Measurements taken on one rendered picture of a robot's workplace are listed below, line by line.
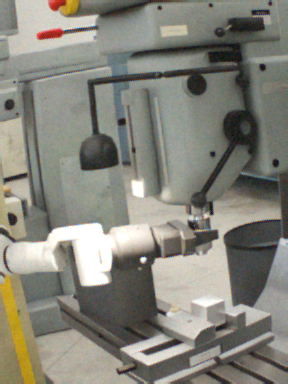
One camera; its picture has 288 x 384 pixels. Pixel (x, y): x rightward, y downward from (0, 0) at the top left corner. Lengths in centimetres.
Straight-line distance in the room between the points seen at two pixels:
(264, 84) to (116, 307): 71
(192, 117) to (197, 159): 8
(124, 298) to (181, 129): 58
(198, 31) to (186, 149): 24
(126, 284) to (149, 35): 73
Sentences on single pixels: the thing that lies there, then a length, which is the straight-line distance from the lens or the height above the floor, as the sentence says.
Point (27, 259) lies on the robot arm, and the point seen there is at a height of 123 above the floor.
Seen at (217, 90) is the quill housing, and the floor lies 153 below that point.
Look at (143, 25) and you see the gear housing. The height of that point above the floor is 168.
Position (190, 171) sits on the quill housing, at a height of 138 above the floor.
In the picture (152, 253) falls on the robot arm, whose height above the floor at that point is 123.
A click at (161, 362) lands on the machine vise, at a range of 137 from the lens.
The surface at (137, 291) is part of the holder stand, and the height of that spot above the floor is 103.
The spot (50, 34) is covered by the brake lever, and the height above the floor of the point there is 170.
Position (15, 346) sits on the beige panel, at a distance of 323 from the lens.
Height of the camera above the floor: 163
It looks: 12 degrees down
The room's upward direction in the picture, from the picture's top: 7 degrees counter-clockwise
